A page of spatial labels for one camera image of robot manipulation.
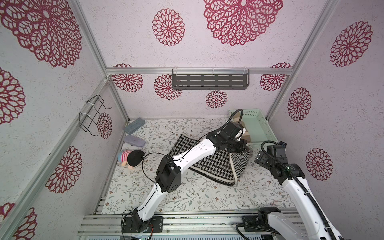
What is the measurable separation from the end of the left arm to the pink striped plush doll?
497 mm

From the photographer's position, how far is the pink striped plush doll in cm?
92

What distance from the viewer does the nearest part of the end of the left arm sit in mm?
621
